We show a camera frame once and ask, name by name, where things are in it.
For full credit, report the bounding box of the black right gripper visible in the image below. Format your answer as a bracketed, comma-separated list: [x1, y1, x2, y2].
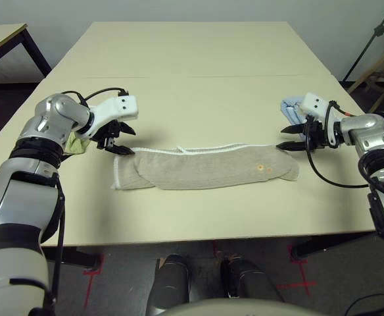
[276, 118, 330, 152]

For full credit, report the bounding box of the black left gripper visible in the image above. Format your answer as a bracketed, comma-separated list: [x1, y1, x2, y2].
[91, 118, 137, 155]

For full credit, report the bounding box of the beige towel with white trim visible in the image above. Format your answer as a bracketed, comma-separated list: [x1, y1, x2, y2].
[110, 142, 300, 192]

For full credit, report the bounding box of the light blue folded towel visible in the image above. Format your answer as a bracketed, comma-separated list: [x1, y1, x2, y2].
[279, 95, 311, 128]

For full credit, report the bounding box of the green folded towel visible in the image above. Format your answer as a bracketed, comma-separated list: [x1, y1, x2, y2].
[62, 131, 91, 155]

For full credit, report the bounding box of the black table foot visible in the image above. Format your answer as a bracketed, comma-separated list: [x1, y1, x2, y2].
[42, 245, 103, 269]
[290, 232, 380, 261]

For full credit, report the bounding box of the green stool with wooden legs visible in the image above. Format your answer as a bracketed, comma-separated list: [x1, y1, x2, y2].
[347, 24, 384, 113]

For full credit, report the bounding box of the black stand pole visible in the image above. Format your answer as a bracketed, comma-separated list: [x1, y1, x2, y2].
[342, 0, 384, 83]

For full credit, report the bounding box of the black robot right leg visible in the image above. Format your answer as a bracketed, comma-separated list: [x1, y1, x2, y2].
[220, 258, 287, 303]

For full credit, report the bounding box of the grey robot left leg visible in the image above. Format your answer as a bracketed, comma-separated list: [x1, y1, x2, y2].
[145, 253, 191, 316]

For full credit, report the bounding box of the beige robot torso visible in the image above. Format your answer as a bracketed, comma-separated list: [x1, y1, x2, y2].
[158, 298, 311, 316]

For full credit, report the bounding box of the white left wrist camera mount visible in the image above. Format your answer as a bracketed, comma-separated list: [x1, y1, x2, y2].
[80, 95, 139, 139]

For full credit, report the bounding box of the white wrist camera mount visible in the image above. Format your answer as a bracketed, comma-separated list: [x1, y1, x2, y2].
[299, 92, 343, 147]
[80, 95, 139, 139]

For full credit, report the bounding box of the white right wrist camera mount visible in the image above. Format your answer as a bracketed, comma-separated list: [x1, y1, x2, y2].
[299, 92, 343, 147]

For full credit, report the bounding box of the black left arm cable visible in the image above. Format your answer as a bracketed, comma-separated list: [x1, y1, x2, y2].
[49, 87, 129, 316]

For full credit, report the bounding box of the thin cable with red plug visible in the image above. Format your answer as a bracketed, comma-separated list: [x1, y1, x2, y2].
[329, 100, 357, 118]

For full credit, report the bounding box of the side table with black frame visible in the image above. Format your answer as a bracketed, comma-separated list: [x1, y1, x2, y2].
[0, 22, 53, 85]

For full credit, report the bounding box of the black floor cable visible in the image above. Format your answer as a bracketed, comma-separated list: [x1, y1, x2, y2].
[345, 292, 384, 316]

